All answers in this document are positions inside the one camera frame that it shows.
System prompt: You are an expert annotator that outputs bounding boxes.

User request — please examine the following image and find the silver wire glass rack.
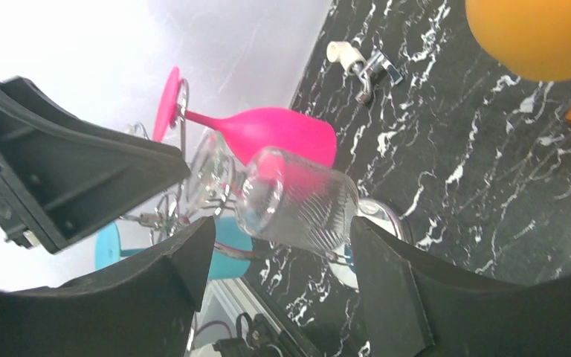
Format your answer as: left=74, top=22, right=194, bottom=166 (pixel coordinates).
left=120, top=78, right=407, bottom=292

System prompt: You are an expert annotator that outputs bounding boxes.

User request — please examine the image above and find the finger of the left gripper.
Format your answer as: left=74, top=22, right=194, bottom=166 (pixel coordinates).
left=0, top=79, right=190, bottom=254

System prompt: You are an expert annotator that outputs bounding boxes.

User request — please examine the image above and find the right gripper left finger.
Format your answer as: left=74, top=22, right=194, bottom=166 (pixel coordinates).
left=0, top=217, right=216, bottom=356

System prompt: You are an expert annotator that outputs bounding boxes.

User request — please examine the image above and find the orange yellow wine glass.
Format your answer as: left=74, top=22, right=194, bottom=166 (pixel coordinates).
left=465, top=1, right=571, bottom=81

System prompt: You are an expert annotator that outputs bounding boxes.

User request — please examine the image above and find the teal wine glass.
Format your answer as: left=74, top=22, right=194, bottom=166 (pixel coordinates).
left=94, top=216, right=254, bottom=281

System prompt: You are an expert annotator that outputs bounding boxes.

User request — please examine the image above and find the pink wine glass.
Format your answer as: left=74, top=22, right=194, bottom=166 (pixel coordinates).
left=152, top=66, right=338, bottom=168

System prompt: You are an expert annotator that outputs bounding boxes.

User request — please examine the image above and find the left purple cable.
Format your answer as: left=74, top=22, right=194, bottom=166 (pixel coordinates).
left=194, top=320, right=237, bottom=341

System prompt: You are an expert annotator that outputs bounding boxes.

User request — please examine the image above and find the clear ribbed wine glass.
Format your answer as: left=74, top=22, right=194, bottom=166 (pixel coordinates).
left=185, top=131, right=358, bottom=254

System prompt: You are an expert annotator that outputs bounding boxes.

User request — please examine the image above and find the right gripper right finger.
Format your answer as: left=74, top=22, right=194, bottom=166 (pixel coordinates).
left=350, top=217, right=571, bottom=356

